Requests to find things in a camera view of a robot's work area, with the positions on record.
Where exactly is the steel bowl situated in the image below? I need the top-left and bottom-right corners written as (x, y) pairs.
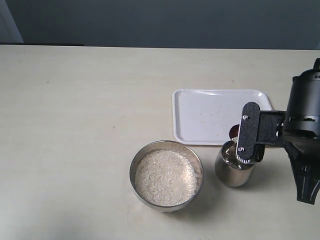
top-left (129, 140), bottom-right (204, 213)

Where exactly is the brown wooden spoon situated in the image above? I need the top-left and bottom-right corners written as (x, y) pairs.
top-left (228, 124), bottom-right (240, 143)

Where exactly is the small steel cup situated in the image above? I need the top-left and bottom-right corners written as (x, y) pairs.
top-left (214, 140), bottom-right (255, 188)

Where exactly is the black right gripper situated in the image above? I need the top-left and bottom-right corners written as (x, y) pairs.
top-left (236, 59), bottom-right (320, 204)

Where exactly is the white plastic tray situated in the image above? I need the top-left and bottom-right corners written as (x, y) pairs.
top-left (172, 89), bottom-right (273, 146)

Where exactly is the white rice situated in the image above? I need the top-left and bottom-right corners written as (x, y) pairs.
top-left (134, 150), bottom-right (197, 207)

